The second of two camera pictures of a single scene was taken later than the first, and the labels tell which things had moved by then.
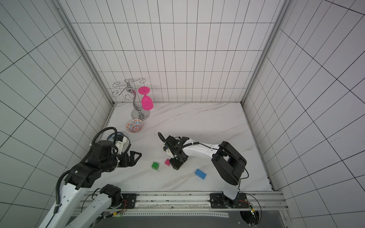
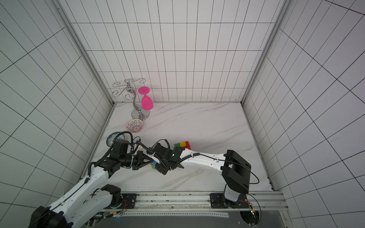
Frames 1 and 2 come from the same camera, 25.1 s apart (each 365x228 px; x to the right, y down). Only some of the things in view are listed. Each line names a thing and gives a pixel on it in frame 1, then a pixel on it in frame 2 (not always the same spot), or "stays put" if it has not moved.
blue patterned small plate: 111,137 stays put
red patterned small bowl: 135,125 stays put
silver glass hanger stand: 138,113 stays put
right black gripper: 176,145 to 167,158
